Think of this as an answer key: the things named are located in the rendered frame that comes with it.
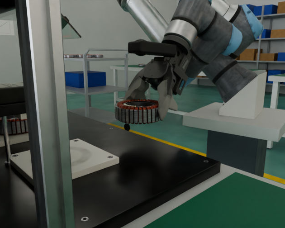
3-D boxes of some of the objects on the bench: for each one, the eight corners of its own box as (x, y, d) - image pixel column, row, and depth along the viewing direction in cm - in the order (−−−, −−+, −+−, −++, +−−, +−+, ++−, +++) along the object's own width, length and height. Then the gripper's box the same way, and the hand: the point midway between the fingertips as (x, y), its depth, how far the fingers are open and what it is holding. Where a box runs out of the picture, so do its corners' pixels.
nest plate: (78, 143, 59) (78, 138, 59) (119, 163, 49) (119, 157, 48) (7, 161, 50) (6, 155, 49) (39, 191, 39) (38, 183, 39)
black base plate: (63, 115, 96) (63, 108, 95) (220, 172, 50) (221, 161, 49) (-116, 145, 65) (-117, 136, 64) (-132, 370, 19) (-140, 345, 18)
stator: (34, 121, 74) (32, 107, 73) (47, 130, 65) (46, 115, 64) (-12, 127, 67) (-14, 113, 66) (-3, 139, 58) (-5, 122, 58)
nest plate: (36, 122, 77) (35, 118, 76) (59, 134, 66) (59, 129, 66) (-23, 133, 67) (-24, 128, 67) (-7, 148, 56) (-8, 143, 56)
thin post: (12, 161, 50) (6, 109, 47) (15, 163, 48) (9, 111, 46) (3, 163, 48) (-4, 111, 46) (6, 166, 47) (-1, 112, 45)
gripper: (217, 55, 62) (185, 134, 58) (160, 55, 75) (130, 119, 71) (201, 33, 56) (163, 118, 53) (142, 36, 69) (109, 105, 66)
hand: (138, 112), depth 60 cm, fingers closed on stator, 13 cm apart
